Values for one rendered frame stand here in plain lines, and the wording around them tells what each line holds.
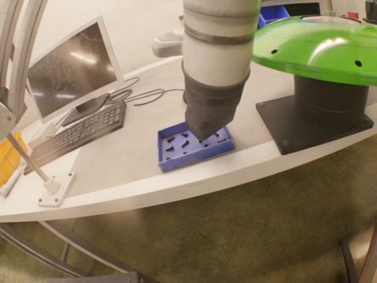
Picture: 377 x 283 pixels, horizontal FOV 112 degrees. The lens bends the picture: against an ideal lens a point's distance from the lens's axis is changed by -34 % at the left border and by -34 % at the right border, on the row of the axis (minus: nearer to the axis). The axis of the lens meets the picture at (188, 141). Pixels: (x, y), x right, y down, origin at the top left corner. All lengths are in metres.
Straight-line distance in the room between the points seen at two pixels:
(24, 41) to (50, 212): 0.35
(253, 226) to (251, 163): 0.96
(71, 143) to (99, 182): 0.24
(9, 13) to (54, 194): 0.38
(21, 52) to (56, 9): 1.03
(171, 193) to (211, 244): 0.94
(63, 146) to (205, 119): 0.49
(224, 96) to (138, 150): 0.25
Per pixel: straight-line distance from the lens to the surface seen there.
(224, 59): 0.18
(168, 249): 1.31
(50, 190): 0.49
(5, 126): 0.42
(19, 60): 0.36
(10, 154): 0.96
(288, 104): 0.40
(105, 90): 0.78
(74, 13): 1.30
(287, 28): 0.28
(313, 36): 0.25
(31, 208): 0.56
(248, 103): 0.43
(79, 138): 0.61
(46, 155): 0.69
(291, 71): 0.22
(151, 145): 0.40
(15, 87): 0.38
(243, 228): 1.24
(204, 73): 0.19
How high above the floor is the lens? 1.13
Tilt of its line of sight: 37 degrees down
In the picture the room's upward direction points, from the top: 22 degrees counter-clockwise
